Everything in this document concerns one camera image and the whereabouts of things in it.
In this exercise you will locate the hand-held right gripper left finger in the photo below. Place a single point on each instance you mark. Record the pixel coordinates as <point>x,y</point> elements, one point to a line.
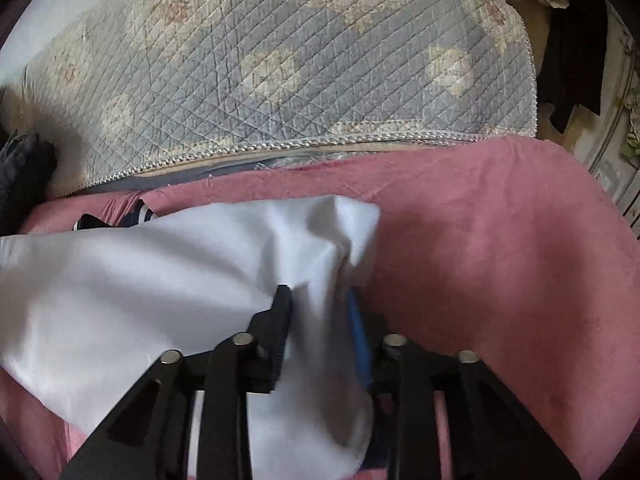
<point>280,340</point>

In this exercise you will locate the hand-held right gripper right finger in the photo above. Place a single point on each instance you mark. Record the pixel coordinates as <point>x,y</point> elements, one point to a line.
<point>361,342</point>

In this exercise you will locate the white and navy striped jacket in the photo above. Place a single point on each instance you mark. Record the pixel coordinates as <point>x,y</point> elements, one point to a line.
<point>150,285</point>

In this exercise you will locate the dark hanging clothes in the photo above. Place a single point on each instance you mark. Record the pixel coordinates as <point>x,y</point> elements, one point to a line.
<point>570,50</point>

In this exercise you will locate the pink blanket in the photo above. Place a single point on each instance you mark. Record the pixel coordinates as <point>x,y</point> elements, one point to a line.
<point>500,260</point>

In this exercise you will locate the blue floral quilted bedspread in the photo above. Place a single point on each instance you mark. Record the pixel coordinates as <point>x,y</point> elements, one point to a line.
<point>275,60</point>

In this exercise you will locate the dark cloth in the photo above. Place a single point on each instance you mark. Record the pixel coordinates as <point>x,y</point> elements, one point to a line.
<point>22,180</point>

